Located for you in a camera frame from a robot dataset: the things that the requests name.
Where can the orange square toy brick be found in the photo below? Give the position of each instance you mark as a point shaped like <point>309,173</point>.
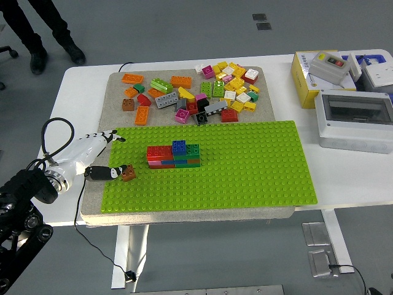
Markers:
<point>131,92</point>

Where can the green studded baseplate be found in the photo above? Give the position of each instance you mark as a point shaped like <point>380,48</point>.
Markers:
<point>245,169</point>

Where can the blue plastic bin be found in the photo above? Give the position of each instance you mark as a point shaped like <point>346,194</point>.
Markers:
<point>376,57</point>

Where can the black toy brick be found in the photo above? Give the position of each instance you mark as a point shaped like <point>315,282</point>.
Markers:
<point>202,105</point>

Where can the grey eight-stud toy brick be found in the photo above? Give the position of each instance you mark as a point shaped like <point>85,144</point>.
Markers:
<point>166,99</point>

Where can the red flat toy brick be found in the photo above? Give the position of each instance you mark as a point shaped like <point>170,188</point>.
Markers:
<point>162,166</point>

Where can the red sloped square brick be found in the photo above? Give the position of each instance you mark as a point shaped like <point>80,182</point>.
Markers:
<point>229,115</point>

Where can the dark floor socket plate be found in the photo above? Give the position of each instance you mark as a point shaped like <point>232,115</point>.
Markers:
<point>264,26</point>
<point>259,17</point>

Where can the magenta square toy brick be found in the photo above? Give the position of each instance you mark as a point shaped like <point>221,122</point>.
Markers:
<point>182,116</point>
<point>207,72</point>

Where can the small pink toy brick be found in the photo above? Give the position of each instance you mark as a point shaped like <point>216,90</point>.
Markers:
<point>201,97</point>
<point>227,78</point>

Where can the pink flat toy brick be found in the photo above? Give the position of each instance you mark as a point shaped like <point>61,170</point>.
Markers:
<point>154,163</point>

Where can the green flat toy brick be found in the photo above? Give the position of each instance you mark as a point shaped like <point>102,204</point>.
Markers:
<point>188,165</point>

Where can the white table leg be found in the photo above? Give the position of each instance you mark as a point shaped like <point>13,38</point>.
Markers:
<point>121,252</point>
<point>334,233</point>

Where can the small green toy brick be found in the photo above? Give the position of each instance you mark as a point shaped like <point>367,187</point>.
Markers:
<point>253,96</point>
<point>139,88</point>

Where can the person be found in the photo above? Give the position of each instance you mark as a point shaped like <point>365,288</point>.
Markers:
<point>38,61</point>

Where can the brown flat toy brick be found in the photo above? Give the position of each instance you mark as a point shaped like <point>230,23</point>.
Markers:
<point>193,161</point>

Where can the grey long toy brick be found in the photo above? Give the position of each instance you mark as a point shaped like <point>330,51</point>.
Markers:
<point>216,107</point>

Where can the yellow cardboard box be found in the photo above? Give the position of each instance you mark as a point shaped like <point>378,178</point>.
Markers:
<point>302,89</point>

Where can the grey-brown mat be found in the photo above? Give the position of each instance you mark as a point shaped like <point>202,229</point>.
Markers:
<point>113,101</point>

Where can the small white toy brick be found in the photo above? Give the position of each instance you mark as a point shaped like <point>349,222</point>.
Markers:
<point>199,68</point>

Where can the grey metal base plate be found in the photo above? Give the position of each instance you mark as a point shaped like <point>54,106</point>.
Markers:
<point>215,290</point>

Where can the lime eight-stud toy brick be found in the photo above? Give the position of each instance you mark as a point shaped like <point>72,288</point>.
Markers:
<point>161,85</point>

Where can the white square toy brick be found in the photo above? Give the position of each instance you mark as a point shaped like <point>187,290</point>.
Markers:
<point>243,97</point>
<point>228,70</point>
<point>230,95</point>
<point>251,73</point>

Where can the silver metal floor plate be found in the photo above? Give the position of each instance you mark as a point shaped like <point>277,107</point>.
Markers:
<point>320,264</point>
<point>316,233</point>

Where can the black brick with circle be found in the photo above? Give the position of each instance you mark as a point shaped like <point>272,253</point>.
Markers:
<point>202,118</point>

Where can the white wall socket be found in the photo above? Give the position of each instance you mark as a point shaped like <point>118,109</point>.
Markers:
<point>380,75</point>

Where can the brown square toy brick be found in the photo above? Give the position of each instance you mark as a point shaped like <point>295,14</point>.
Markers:
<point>129,173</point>
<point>128,105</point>

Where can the red square toy brick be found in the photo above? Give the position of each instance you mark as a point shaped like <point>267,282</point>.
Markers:
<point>192,107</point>

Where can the grey push-button switch box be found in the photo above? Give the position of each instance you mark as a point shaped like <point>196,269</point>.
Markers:
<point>325,69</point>

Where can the blue flat toy brick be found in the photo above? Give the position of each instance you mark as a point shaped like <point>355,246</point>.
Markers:
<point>173,161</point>

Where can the black-white robot right hand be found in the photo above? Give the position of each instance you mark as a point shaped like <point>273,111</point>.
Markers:
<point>373,292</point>

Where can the yellow curved toy brick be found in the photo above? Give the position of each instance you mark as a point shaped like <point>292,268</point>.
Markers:
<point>185,93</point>

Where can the dark grey sloped brick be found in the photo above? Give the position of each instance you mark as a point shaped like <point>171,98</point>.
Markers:
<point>181,105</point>

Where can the orange eight-stud toy brick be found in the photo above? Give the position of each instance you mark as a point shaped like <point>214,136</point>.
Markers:
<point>142,115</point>
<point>132,79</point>
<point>181,82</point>

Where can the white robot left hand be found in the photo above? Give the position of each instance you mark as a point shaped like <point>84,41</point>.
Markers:
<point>80,150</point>

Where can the red eight-stud toy brick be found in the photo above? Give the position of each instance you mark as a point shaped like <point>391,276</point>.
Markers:
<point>158,151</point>

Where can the blue square toy brick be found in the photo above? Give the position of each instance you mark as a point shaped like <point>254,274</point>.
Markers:
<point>179,148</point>

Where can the red sloped toy brick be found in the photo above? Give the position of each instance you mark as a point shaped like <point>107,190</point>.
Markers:
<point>144,100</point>

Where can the grey plastic box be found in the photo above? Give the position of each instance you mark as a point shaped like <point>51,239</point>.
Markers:
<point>362,83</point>

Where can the white plastic block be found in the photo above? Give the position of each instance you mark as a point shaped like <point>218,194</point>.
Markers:
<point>356,66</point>

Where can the white distribution box, dark window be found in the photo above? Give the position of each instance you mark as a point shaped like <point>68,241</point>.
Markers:
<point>347,135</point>

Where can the green eight-stud toy brick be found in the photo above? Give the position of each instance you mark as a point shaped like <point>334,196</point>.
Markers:
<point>193,150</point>

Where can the black office chair base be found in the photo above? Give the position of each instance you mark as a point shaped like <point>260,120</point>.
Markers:
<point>10,49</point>

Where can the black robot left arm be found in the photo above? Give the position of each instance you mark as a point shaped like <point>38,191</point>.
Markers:
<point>30,184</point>

